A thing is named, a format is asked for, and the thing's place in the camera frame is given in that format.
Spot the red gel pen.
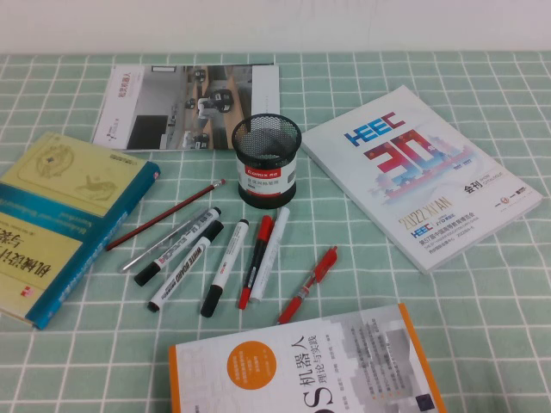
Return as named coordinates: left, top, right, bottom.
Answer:
left=276, top=245, right=339, bottom=326

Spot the black mesh pen holder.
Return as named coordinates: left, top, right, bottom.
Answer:
left=231, top=113, right=303, bottom=211

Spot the all white marker pen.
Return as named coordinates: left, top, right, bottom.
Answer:
left=249, top=206, right=291, bottom=303

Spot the red and black marker pen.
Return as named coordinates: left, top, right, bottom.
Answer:
left=238, top=214, right=276, bottom=311

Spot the clear silver ballpoint pen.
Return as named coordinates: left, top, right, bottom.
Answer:
left=119, top=207, right=207, bottom=274

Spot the white marker with black cap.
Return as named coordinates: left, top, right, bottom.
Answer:
left=200, top=219, right=251, bottom=318

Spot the white board printed marker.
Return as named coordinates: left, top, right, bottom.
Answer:
left=147, top=220, right=225, bottom=313

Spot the red pencil with eraser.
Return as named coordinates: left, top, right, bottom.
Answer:
left=105, top=178, right=227, bottom=252

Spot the slim black-capped whiteboard marker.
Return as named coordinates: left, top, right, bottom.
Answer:
left=133, top=206, right=223, bottom=287

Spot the white HEEC catalogue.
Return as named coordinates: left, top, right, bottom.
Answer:
left=300, top=84, right=544, bottom=275

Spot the brochure with robot photo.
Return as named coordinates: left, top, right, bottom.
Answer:
left=90, top=63, right=281, bottom=152

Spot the white and orange robot book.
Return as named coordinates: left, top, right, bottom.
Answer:
left=167, top=302, right=449, bottom=413

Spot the yellow and teal hardcover book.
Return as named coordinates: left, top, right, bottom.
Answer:
left=0, top=131, right=163, bottom=331

